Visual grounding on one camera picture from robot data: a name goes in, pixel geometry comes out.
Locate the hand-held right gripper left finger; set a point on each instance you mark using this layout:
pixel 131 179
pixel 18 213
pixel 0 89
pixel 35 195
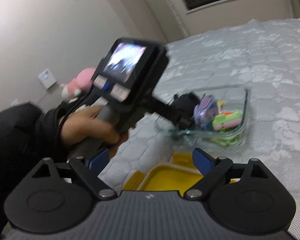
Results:
pixel 98 158

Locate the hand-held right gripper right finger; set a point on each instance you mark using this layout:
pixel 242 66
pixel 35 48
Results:
pixel 202 160

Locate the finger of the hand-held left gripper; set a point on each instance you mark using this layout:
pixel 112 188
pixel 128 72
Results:
pixel 180 122

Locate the black plush toy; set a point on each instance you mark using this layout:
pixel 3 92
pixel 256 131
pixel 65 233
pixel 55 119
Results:
pixel 187 100

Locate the purple toy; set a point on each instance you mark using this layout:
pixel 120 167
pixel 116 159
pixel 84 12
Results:
pixel 205 112

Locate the yellow container lid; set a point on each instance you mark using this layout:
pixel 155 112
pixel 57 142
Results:
pixel 170 180

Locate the pink green toy camera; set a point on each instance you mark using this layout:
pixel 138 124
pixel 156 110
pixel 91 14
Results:
pixel 227 120

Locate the clear glass container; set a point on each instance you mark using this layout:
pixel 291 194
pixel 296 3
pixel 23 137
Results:
pixel 242 110

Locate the person's left forearm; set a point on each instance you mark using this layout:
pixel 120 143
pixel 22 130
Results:
pixel 20 142

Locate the person's left hand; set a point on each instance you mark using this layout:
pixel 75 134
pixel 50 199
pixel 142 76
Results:
pixel 77 127

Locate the pink plush toy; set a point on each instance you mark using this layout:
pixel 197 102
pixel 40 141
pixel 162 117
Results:
pixel 83 80

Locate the white curtain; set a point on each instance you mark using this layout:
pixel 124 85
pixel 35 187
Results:
pixel 165 10

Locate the grey patterned mattress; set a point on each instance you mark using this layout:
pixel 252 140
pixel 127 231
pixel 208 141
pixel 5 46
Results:
pixel 265 67

